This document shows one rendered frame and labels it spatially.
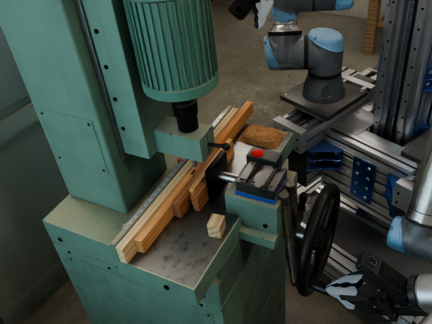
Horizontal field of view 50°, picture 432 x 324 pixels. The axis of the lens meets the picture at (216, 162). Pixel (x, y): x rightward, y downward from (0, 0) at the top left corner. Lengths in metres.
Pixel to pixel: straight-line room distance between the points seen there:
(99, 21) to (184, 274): 0.57
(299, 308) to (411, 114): 0.92
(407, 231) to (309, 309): 1.04
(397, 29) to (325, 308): 1.14
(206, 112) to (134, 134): 2.06
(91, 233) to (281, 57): 0.83
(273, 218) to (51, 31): 0.64
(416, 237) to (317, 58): 0.76
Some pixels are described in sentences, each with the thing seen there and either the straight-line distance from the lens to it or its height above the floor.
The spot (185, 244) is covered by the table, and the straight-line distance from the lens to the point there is 1.08.
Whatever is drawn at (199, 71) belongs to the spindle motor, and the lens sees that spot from 0.97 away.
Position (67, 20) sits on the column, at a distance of 1.04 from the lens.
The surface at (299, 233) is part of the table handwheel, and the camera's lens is 1.19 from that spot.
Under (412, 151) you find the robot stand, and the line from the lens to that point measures 1.49.
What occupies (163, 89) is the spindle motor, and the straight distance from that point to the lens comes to 0.99.
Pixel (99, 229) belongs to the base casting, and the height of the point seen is 0.80.
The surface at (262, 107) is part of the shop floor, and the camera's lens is 3.18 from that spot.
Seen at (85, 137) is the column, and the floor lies 1.06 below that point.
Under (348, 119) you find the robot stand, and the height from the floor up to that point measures 0.73.
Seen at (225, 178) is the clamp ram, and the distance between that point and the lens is 1.15.
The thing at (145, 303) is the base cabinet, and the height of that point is 0.58.
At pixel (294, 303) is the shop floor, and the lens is 2.05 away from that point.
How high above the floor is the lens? 1.71
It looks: 39 degrees down
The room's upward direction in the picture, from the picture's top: 7 degrees counter-clockwise
